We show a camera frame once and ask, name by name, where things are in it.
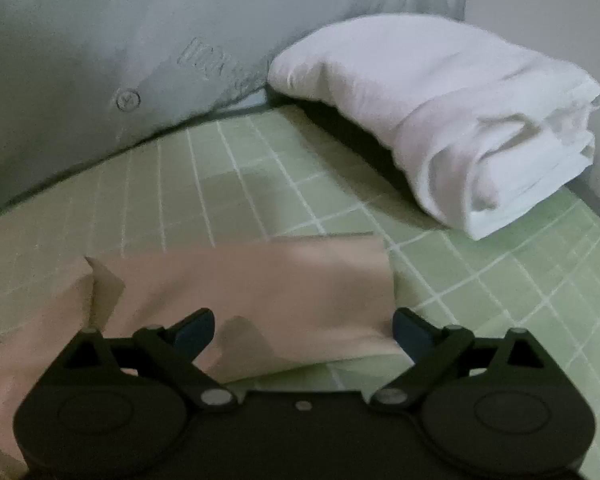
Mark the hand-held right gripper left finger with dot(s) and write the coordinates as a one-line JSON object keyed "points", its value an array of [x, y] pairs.
{"points": [[196, 331]]}

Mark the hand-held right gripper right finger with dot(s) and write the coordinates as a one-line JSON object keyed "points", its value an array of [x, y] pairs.
{"points": [[409, 330]]}

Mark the beige long-sleeve shirt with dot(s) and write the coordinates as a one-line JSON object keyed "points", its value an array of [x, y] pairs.
{"points": [[260, 290]]}

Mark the green checked bed sheet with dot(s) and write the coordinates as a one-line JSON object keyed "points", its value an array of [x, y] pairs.
{"points": [[480, 285]]}

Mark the folded white garment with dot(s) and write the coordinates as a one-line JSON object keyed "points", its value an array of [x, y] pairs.
{"points": [[445, 125]]}

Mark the printed grey-green pillow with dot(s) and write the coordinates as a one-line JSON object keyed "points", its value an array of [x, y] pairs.
{"points": [[130, 45]]}

